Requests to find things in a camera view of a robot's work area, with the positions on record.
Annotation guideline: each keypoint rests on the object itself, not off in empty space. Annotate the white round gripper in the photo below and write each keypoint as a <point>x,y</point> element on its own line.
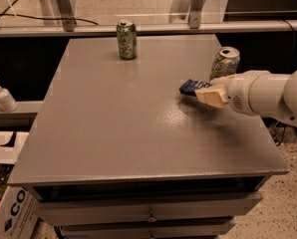
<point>238,92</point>

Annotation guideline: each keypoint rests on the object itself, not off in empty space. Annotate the white 7up can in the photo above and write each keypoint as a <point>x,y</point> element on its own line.
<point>225,63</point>

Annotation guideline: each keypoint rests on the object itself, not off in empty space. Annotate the blue rxbar blueberry wrapper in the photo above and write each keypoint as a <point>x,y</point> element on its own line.
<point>190,86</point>

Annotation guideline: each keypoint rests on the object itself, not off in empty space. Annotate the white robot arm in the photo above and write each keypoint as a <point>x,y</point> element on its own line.
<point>281,91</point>

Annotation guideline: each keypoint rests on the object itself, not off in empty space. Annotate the green soda can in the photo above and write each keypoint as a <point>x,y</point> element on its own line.
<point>127,39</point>

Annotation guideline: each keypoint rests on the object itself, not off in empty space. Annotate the grey drawer cabinet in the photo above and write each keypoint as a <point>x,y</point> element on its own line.
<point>117,152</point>

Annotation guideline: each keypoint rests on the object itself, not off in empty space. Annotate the white pump bottle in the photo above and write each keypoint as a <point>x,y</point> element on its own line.
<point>7,102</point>

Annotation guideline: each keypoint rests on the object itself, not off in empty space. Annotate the white cardboard box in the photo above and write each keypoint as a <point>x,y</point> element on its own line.
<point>17,219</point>

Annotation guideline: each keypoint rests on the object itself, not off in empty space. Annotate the grey metal rail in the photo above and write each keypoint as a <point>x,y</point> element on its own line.
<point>150,29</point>

